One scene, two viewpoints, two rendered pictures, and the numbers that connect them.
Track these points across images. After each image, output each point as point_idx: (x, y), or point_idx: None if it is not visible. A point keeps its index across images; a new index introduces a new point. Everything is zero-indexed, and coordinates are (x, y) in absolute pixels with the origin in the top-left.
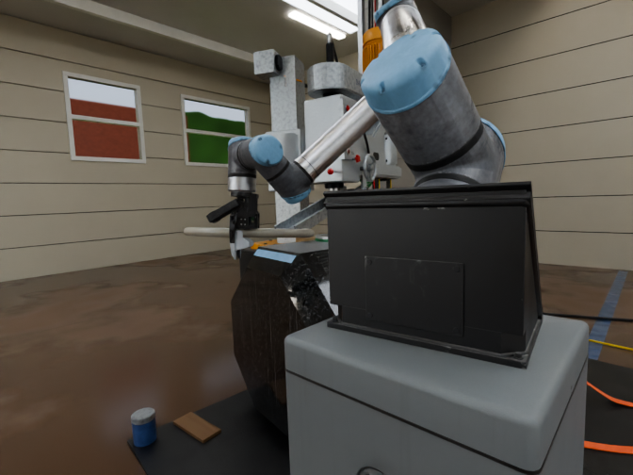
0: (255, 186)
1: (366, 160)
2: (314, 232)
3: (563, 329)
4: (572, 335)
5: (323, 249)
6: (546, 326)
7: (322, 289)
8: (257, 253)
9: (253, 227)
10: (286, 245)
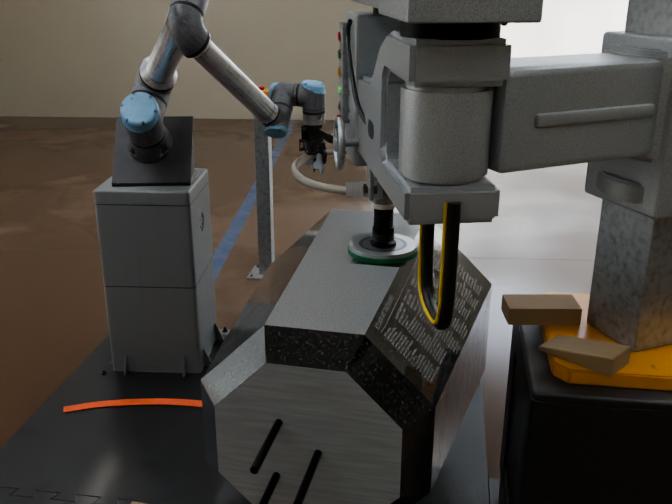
0: (304, 120)
1: (333, 128)
2: (302, 181)
3: (105, 185)
4: (103, 183)
5: (327, 219)
6: (111, 185)
7: (297, 240)
8: None
9: (299, 150)
10: (399, 222)
